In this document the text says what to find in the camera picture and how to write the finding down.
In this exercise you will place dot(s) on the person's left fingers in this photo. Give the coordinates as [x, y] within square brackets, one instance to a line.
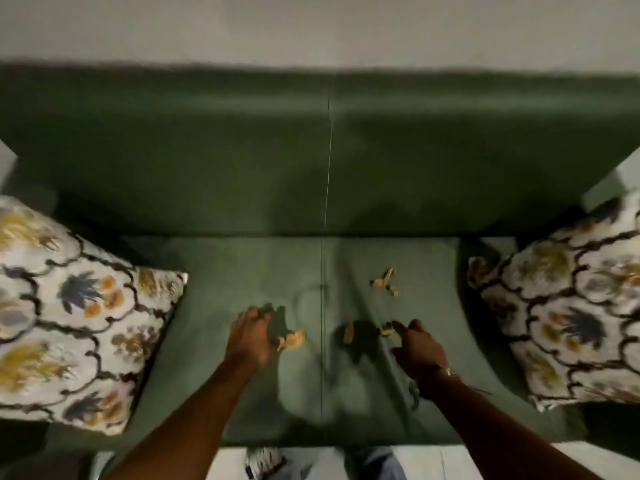
[259, 314]

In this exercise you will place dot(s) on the white patterned shoe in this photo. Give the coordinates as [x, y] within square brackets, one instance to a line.
[264, 463]

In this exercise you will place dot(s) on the person's right fingers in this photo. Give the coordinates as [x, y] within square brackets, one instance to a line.
[407, 328]

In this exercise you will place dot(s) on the green fabric sofa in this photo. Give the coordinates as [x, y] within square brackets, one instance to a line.
[240, 159]

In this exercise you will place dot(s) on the person's right hand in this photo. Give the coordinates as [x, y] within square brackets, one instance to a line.
[422, 352]

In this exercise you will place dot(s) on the tan twisted wrapper scrap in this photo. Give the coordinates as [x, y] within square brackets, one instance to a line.
[383, 278]

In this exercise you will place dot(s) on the person's left forearm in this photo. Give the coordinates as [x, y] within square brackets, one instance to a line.
[185, 424]

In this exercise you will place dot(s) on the tiny tan wrapper scrap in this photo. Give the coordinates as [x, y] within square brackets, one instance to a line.
[386, 330]

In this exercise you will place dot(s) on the dark tan wrapper scrap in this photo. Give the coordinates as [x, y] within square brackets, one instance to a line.
[348, 333]

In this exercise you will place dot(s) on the large floral patterned cushion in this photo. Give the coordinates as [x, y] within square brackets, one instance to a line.
[65, 314]

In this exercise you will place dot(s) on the person's left hand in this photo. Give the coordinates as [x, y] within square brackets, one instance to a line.
[248, 339]

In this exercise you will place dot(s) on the small tan wrapper scrap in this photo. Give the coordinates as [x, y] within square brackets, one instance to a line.
[394, 290]

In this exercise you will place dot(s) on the person's right forearm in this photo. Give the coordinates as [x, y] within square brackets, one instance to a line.
[495, 429]

